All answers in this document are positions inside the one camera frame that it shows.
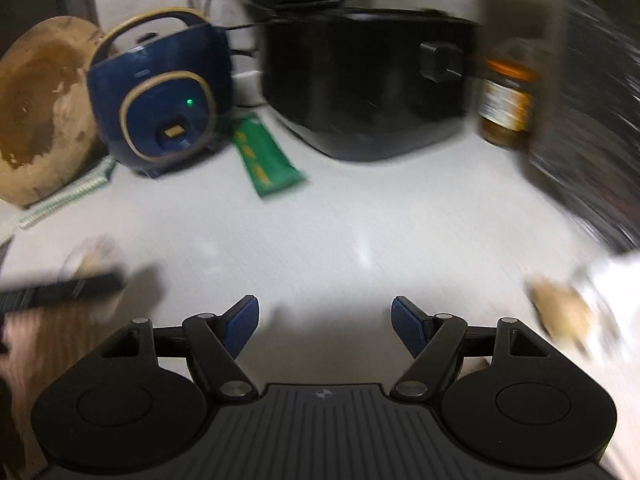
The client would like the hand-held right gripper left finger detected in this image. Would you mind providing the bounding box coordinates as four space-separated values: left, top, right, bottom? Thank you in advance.
102 295 261 403

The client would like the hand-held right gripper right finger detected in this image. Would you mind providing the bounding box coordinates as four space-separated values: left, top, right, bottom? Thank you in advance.
390 296 543 403

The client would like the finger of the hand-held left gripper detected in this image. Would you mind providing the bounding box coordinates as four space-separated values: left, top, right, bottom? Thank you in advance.
0 272 126 313

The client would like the white plastic bag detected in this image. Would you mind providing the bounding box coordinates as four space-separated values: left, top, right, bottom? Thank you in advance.
570 252 640 361

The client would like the person's left forearm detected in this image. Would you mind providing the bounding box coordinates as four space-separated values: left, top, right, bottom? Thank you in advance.
0 302 118 480

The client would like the pale food scrap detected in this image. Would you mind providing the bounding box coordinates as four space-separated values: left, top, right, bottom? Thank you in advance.
62 237 117 277

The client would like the green striped cloth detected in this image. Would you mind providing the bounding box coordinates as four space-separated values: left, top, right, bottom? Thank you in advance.
17 155 117 231

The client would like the brown food scrap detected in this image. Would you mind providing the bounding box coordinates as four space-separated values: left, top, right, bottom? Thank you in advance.
527 277 593 353

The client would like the green snack packet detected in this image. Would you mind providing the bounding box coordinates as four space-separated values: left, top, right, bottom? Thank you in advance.
231 112 307 200

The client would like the round wooden cutting board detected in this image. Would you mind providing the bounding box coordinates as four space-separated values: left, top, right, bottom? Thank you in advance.
0 15 108 208

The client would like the blue rice cooker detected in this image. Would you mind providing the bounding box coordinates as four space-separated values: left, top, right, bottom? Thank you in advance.
86 7 236 180

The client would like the orange-lidded glass jar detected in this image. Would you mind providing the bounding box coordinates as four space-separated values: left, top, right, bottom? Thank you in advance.
477 52 538 151

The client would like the black rice cooker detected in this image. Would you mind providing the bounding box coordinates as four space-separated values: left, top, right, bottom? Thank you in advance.
232 0 481 162

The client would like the black film-wrapped appliance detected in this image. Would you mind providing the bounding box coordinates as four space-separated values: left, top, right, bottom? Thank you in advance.
527 0 640 256

